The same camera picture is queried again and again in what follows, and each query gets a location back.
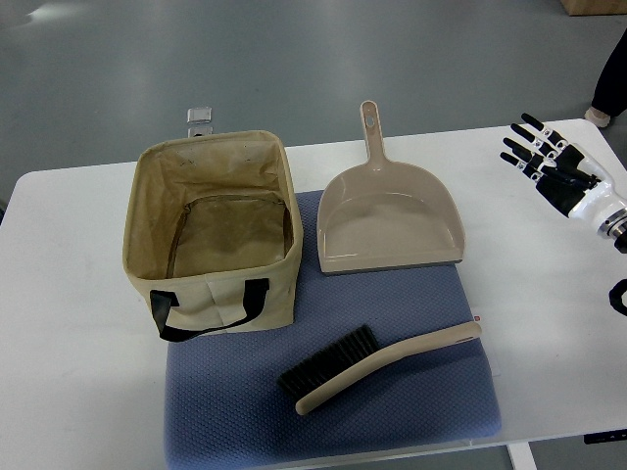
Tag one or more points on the blue textured cushion mat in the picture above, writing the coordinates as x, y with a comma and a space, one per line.
224, 409

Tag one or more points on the beige plastic dustpan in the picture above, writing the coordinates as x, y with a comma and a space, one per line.
384, 214

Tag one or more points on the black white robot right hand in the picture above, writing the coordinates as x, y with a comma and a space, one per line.
570, 179

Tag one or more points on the white table leg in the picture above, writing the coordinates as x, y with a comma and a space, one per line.
521, 456

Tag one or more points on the black table control panel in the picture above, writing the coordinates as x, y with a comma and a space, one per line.
605, 437

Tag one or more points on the silver black robot right arm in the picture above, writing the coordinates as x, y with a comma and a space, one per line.
614, 228

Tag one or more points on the silver floor socket plate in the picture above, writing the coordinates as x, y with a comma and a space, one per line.
199, 121

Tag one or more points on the person light shoe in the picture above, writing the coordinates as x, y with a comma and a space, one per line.
597, 118

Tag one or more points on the person dark trouser leg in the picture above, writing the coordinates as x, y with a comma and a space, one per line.
610, 92

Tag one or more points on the beige hand broom black bristles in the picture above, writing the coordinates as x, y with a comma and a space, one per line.
343, 363

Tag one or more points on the brown cardboard box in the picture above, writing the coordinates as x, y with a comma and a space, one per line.
580, 8

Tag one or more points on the yellow fabric bag black handle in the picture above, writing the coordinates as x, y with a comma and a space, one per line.
213, 236

